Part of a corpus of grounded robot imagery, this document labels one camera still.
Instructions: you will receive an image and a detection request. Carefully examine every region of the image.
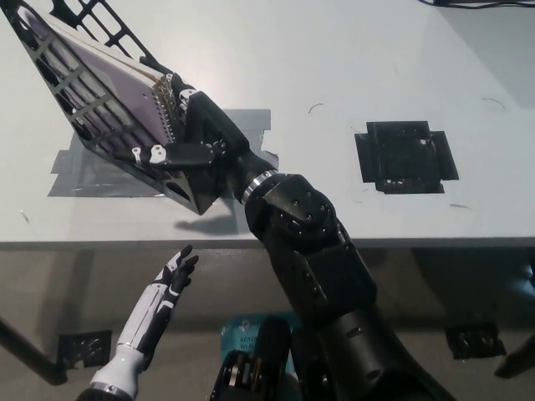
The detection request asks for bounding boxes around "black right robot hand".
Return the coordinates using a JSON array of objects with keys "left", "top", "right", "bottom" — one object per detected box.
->
[{"left": 130, "top": 72, "right": 278, "bottom": 198}]

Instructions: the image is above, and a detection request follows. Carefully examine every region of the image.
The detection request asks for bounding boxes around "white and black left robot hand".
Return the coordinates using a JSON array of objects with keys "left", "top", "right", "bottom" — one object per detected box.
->
[{"left": 115, "top": 245, "right": 200, "bottom": 363}]

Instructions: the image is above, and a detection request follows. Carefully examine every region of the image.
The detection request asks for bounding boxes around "purple spiral notebook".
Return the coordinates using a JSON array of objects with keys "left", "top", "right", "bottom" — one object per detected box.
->
[{"left": 18, "top": 10, "right": 186, "bottom": 169}]

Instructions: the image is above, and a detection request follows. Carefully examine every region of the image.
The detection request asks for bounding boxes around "black ribbed robot body block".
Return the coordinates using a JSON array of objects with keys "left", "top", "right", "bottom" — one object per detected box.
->
[
  {"left": 211, "top": 317, "right": 294, "bottom": 401},
  {"left": 291, "top": 327, "right": 332, "bottom": 401}
]

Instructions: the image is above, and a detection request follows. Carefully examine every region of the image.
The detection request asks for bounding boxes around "black lattice file holder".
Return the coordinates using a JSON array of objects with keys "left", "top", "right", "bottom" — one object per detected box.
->
[{"left": 0, "top": 0, "right": 229, "bottom": 216}]

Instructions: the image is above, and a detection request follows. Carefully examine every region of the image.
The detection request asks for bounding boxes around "blue box under table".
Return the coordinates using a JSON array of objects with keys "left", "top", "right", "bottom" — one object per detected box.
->
[{"left": 219, "top": 313, "right": 300, "bottom": 377}]

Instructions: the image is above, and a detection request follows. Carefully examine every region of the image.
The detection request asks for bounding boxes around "black slanted table leg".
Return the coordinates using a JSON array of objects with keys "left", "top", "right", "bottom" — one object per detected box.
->
[{"left": 0, "top": 315, "right": 69, "bottom": 386}]

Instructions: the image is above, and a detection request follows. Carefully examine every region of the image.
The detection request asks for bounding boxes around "grey tape patch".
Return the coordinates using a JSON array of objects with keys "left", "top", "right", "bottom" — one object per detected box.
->
[{"left": 46, "top": 108, "right": 280, "bottom": 199}]

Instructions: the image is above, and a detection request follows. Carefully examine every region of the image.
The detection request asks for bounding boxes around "black square tape patch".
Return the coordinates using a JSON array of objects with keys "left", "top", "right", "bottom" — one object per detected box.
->
[{"left": 354, "top": 119, "right": 460, "bottom": 195}]

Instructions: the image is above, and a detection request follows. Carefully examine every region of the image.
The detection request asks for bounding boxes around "dark furniture leg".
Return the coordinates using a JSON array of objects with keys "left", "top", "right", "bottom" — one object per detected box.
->
[{"left": 493, "top": 332, "right": 535, "bottom": 379}]

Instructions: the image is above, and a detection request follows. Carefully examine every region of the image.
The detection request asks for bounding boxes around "black cable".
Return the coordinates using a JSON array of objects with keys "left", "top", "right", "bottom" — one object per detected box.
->
[{"left": 417, "top": 0, "right": 535, "bottom": 10}]

